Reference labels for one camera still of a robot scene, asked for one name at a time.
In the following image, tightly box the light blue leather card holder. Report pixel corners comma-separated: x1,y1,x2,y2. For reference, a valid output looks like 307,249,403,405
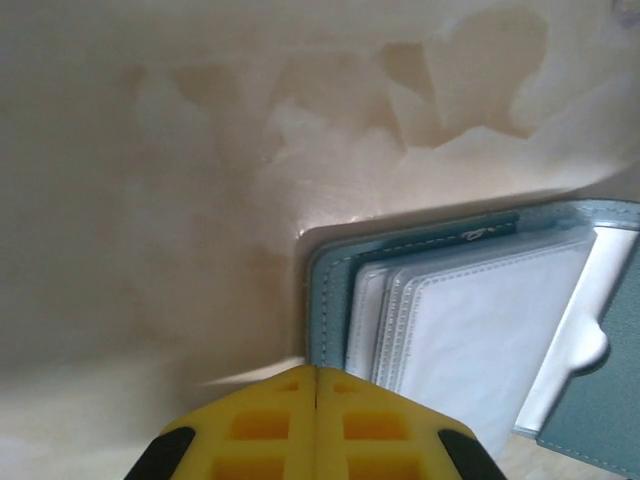
303,198,640,454

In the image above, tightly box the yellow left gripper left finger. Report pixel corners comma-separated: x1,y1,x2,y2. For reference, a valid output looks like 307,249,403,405
127,364,320,480

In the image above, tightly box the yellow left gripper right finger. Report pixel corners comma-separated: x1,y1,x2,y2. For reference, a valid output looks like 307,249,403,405
315,366,509,480

